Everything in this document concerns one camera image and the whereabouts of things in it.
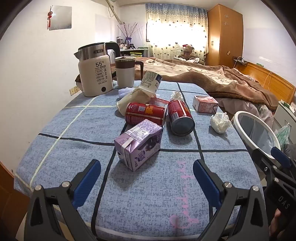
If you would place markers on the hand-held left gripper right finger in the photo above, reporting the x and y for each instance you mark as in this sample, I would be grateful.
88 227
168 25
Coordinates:
205 183

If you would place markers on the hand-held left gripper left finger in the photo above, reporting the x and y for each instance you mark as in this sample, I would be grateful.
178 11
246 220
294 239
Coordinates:
89 183

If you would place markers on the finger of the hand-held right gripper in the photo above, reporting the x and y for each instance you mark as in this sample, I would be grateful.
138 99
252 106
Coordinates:
263 161
281 157

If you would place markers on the white trash bin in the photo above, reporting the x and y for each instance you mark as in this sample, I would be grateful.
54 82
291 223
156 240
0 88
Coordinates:
256 132

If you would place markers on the large white tissue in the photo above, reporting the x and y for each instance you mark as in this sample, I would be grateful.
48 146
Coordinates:
219 122

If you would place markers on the purple milk carton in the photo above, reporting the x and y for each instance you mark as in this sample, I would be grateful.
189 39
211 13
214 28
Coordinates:
138 143

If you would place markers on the red drink can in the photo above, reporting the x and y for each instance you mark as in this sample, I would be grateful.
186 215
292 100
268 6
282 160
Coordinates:
145 113
179 115

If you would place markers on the pink drink carton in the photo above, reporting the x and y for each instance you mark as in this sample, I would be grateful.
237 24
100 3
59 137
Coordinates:
204 104

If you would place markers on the small white tissue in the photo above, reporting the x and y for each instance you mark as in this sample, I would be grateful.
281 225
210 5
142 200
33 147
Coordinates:
176 95

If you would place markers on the beige paper bag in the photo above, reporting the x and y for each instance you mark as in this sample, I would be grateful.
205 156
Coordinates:
134 102

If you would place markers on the clear red-edged plastic wrapper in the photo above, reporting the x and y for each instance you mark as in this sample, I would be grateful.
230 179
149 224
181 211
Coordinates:
159 101

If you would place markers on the white yogurt cup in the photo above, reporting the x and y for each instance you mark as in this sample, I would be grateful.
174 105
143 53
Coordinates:
150 81

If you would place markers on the person's right hand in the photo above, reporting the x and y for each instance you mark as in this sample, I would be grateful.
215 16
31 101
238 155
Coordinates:
275 223

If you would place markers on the grey chair cushion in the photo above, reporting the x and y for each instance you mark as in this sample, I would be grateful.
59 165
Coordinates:
290 151

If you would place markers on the green patterned plastic bag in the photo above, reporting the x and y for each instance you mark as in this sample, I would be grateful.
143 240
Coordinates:
283 135

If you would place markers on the white nightstand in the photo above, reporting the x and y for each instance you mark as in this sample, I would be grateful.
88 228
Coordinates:
285 111

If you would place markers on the pink bed sheet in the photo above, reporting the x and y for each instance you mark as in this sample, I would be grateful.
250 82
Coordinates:
252 106

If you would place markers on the wooden headboard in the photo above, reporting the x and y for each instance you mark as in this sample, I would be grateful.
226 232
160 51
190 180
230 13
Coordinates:
277 81

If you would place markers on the brown wooden panel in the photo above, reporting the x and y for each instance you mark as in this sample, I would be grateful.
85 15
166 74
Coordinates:
11 197

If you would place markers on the brown bed blanket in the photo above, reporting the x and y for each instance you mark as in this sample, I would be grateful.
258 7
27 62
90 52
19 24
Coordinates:
231 85

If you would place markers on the white electric kettle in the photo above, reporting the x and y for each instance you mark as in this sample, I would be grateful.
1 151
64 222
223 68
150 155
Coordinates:
94 74

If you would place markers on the white and brown mug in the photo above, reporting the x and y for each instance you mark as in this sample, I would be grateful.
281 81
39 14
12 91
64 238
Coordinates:
124 76

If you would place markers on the wooden wardrobe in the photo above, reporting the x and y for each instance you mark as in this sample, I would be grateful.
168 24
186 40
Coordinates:
225 34

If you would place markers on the brown teddy bear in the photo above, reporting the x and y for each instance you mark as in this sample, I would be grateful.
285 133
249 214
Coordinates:
187 52

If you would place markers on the cluttered desk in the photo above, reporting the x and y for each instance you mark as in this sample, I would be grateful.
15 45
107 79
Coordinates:
138 52

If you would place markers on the vase with purple branches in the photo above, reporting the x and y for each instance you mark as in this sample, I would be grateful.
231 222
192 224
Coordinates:
128 34

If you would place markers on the patterned window curtain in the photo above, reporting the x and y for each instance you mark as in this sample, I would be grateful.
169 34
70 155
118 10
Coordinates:
175 27

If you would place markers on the red hanging ornament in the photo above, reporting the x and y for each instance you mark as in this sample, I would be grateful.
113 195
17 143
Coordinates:
49 16

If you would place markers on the air conditioner pipe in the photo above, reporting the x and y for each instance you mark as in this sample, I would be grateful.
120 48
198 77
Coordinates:
114 12

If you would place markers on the wall power outlet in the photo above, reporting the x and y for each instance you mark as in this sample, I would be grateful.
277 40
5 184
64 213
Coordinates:
74 90

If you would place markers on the silver wall mirror sheet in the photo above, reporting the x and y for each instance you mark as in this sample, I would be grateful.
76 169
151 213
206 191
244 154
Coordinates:
61 18

